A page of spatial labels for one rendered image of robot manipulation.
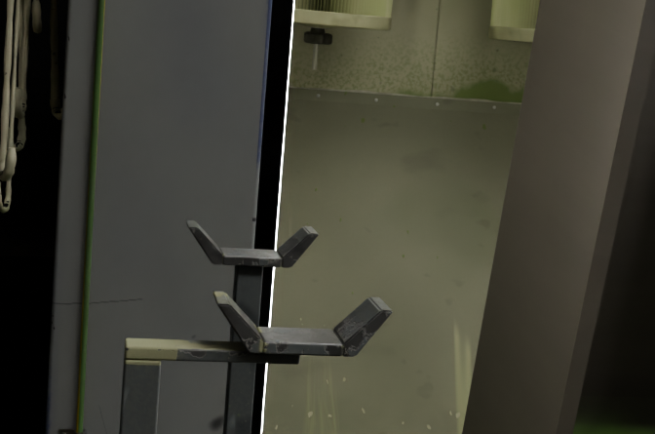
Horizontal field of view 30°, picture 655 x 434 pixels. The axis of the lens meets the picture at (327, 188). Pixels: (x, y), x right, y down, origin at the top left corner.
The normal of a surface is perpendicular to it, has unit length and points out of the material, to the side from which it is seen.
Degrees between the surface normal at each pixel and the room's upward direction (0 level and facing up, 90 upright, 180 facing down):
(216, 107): 90
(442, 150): 57
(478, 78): 90
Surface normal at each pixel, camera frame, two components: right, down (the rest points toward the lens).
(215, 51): 0.18, 0.14
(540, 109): -0.97, -0.06
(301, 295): 0.19, -0.43
